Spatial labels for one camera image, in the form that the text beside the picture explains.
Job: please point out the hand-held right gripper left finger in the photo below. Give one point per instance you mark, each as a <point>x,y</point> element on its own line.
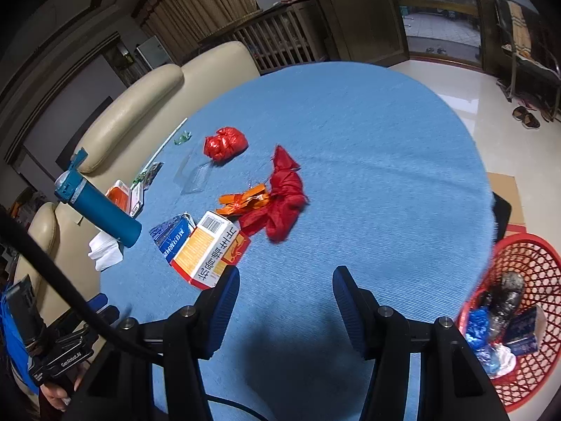
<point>223,311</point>

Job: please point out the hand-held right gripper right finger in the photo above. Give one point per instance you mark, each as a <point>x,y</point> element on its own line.
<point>350,315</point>

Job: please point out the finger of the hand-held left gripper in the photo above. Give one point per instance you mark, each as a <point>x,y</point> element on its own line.
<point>105,312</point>

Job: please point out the white orange carton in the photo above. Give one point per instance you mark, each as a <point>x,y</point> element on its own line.
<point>206,245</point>

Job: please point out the blue toothpaste box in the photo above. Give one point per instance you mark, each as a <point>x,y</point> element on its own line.
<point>168,237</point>

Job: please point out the orange foil wrapper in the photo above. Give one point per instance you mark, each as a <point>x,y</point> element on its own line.
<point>245,201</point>

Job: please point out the red plastic bag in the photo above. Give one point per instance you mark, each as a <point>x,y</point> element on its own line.
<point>225,144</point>

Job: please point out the red plastic basket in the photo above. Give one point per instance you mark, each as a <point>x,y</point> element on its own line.
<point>539,254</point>

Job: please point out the person's left hand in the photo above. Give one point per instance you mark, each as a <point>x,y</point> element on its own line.
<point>57,397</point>

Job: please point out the white tissue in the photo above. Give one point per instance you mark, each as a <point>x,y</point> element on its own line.
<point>105,252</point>

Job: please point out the cream leather chair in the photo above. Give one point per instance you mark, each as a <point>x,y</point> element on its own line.
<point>48,237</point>
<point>131,105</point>
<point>219,59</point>

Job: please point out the blue water bottle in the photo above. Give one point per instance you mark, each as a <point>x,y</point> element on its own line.
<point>105,210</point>

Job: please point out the orange white packet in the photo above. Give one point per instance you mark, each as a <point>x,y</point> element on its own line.
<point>120,197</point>

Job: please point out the blue crumpled wrapper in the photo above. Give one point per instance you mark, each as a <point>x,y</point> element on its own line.
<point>477,326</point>

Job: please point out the blue tablecloth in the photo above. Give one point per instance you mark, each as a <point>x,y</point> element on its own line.
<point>372,184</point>

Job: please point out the red cloth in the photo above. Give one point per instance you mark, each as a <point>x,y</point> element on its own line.
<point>285,193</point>

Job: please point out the clear plastic tray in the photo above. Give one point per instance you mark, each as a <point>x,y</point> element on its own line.
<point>197,180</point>

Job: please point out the green printed packet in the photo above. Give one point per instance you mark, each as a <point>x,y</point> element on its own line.
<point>151,174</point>

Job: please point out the white plastic bag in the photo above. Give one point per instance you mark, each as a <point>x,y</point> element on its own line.
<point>497,359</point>

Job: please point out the dark crumpled foil bag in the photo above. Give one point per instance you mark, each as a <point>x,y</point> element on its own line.
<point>508,289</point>

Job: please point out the small dark blue box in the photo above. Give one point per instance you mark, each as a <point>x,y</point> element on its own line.
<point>521,331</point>

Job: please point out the thin white stick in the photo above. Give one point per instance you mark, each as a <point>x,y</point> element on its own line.
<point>168,142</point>

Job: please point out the small green wrapper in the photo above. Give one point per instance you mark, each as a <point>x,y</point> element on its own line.
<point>183,137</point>

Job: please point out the brown cardboard sheet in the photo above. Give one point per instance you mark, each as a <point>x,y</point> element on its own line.
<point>508,193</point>

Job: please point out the brown slipper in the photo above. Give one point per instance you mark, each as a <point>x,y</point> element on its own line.
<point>519,112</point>
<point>531,121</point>

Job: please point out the wooden slatted railing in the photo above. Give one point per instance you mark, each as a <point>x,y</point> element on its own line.
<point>271,35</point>

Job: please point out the wooden door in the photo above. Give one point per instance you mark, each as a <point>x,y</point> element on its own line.
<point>363,17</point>

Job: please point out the black metal chair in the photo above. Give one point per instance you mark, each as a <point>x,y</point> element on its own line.
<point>537,70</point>

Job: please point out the beige curtain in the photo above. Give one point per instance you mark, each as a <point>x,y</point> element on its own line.
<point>197,0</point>

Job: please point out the striped beige scarf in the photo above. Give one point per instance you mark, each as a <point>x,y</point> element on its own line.
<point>519,30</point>

